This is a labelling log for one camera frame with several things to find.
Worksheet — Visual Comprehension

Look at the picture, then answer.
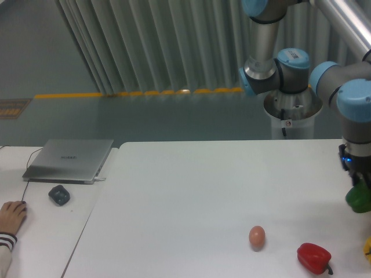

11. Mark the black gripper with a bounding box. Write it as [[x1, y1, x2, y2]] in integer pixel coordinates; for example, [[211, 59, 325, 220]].
[[339, 144, 370, 186]]

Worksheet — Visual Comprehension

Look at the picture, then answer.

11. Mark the silver laptop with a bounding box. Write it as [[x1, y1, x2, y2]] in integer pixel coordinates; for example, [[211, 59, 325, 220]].
[[23, 139, 114, 184]]

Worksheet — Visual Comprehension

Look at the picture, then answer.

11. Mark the black mouse cable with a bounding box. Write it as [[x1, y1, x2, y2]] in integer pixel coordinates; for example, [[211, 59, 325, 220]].
[[20, 147, 44, 202]]

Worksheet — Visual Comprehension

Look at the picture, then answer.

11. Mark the striped sleeve forearm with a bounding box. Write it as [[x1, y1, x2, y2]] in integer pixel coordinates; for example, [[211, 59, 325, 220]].
[[0, 232, 17, 278]]

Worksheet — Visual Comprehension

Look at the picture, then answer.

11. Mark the grey corrugated curtain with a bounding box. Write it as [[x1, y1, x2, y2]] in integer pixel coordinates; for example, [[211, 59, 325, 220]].
[[54, 0, 371, 96]]

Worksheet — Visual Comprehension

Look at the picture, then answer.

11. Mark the yellow bell pepper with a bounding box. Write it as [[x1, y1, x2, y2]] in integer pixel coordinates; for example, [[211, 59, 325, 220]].
[[363, 236, 371, 264]]

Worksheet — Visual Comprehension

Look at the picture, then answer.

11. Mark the small black device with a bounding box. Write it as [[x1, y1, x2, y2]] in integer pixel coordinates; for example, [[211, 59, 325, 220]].
[[48, 185, 71, 206]]

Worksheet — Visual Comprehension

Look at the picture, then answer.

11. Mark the person's hand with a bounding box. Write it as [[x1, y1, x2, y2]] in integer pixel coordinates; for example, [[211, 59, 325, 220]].
[[0, 201, 25, 235]]

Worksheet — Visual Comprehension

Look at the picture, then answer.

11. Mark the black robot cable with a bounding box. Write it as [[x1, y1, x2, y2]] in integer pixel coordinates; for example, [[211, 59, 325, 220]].
[[279, 108, 288, 138]]

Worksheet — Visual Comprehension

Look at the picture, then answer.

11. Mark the brown egg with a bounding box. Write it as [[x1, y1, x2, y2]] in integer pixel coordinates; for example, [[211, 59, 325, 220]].
[[249, 226, 265, 248]]

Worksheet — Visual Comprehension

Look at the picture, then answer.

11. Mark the red bell pepper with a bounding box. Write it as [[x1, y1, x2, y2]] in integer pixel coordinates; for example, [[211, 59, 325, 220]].
[[297, 243, 333, 275]]

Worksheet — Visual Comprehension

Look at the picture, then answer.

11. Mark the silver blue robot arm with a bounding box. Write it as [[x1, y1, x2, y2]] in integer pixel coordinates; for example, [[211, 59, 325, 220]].
[[239, 1, 370, 185]]

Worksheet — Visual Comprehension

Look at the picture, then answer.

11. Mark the black computer mouse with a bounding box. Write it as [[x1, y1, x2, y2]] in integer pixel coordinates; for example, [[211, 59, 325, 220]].
[[19, 201, 27, 221]]

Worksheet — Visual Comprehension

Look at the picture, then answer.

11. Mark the green bell pepper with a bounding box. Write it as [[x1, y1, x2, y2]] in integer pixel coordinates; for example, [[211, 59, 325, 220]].
[[345, 180, 370, 213]]

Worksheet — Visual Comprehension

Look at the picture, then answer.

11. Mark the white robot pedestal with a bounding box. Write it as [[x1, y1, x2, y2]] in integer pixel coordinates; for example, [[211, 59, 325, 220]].
[[263, 87, 322, 140]]

